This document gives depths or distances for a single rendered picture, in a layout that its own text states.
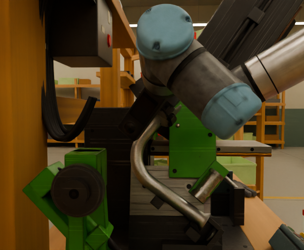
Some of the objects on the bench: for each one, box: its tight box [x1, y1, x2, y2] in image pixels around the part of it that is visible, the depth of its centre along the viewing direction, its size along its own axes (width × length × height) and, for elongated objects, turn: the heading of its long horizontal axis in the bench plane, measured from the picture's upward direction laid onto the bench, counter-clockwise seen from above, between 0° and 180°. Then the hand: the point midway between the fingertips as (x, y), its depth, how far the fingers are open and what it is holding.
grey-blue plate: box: [210, 171, 233, 215], centre depth 92 cm, size 10×2×14 cm
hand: (156, 119), depth 70 cm, fingers closed on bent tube, 3 cm apart
